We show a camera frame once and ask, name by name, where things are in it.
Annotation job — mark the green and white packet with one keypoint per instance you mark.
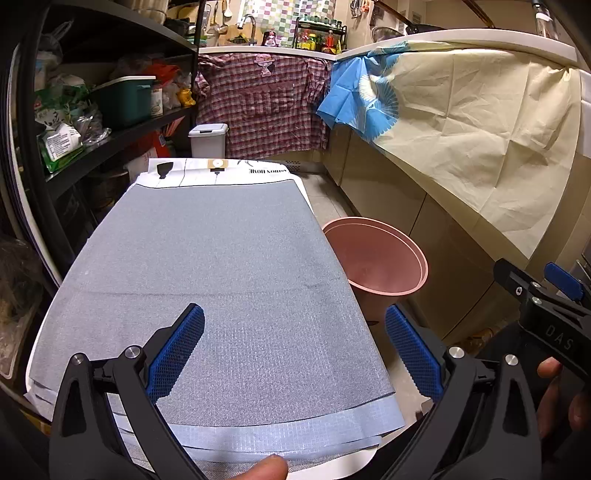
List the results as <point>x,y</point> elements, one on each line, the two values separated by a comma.
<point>60,147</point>

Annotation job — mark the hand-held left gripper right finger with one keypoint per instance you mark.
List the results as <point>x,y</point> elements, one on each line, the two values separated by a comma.
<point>413,355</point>

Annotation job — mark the black frying pan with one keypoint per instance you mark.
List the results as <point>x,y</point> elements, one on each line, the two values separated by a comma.
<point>425,27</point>

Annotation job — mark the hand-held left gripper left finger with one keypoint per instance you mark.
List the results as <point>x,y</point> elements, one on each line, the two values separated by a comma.
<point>178,355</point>

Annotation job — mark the clear plastic bags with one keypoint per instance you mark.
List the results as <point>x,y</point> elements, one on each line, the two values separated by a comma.
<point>92,127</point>

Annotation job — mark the person's right hand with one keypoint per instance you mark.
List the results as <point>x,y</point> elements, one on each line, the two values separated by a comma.
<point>549,406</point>

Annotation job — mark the kitchen faucet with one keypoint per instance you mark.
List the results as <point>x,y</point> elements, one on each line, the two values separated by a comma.
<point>251,27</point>

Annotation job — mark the steel bowl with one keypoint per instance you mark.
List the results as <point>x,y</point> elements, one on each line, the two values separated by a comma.
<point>385,33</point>

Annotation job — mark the white printed sheet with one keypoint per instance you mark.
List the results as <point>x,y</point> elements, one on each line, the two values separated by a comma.
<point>194,171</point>

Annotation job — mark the green storage box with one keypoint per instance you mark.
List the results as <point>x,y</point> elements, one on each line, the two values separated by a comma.
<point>122,104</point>

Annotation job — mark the pink bin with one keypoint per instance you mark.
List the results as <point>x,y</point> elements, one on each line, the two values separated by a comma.
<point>369,249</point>

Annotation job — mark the plaid shirt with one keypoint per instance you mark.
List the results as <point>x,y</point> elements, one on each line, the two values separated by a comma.
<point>263,106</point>

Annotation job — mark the beige kitchen cabinets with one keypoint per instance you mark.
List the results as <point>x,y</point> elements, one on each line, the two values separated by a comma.
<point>392,194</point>

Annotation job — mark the person's left hand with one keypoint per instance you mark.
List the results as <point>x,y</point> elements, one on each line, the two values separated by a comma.
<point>263,470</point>

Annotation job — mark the black shelf rack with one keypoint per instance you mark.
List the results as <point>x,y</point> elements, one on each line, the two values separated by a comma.
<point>120,136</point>

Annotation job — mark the white lidded bin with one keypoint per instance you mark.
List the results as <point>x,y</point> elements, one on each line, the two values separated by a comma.
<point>207,141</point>

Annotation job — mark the blue and cream printed cloth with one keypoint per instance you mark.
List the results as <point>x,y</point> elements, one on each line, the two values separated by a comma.
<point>485,115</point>

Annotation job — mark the black spice rack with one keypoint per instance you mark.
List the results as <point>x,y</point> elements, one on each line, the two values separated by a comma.
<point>321,39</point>

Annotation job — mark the red plastic packet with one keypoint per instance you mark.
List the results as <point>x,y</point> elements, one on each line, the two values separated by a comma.
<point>161,74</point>

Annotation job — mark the white labelled jar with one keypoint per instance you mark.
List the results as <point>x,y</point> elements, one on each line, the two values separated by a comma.
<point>157,99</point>

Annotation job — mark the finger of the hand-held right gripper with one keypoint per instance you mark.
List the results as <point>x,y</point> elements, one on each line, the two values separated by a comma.
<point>512,281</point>
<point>563,284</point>

